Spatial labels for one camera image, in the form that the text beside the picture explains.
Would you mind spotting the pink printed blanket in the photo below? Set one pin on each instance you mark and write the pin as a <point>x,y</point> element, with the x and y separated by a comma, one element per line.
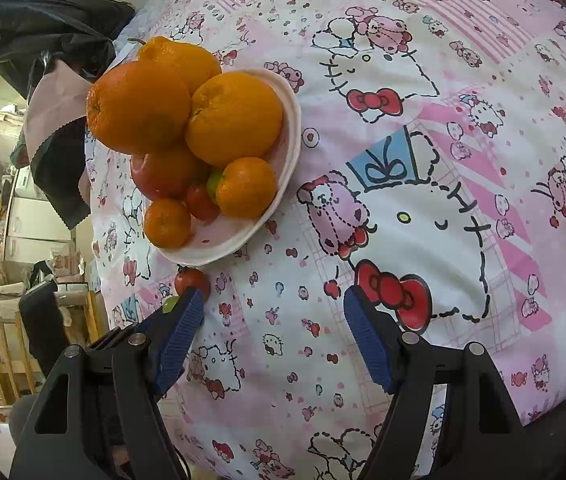
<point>413,210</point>

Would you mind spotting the red apple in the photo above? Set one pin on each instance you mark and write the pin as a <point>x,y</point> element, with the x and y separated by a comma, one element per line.
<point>163,175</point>

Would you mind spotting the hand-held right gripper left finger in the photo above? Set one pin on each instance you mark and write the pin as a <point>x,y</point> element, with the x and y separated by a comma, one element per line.
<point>178,335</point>

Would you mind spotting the white cabinet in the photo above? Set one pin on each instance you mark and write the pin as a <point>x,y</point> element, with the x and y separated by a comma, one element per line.
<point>33,220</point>

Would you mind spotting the pink plate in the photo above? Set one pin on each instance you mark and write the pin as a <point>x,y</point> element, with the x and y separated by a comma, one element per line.
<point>283,130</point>

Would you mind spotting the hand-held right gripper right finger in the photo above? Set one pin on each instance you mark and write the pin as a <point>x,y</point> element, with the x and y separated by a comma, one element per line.
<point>368,340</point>

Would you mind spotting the small green fruit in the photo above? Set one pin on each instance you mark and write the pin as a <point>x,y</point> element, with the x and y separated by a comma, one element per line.
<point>170,303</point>
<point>213,182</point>

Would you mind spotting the pink cloth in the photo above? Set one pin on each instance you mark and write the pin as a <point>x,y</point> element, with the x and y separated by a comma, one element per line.
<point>48,105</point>

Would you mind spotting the bumpy orange with stem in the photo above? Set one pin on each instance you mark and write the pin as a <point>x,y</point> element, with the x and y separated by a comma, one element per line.
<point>183,60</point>

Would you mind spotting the small black bag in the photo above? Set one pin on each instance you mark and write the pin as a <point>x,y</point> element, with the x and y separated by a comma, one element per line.
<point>40,266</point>

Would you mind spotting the dark cloth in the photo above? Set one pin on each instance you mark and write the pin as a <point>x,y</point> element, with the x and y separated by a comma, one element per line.
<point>63,180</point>

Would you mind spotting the black plastic bag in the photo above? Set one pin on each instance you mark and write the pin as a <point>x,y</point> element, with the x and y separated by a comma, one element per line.
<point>38,25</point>

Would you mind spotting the cherry tomato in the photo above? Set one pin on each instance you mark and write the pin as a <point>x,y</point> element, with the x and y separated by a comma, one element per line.
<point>190,280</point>
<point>202,202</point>

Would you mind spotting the small tangerine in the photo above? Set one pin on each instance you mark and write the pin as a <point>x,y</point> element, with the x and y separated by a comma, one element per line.
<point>167,223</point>

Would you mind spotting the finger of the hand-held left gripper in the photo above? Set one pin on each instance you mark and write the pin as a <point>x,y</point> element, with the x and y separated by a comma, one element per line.
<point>107,340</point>

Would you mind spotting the round navel orange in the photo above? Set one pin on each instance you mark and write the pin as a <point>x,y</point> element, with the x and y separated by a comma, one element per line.
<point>133,105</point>

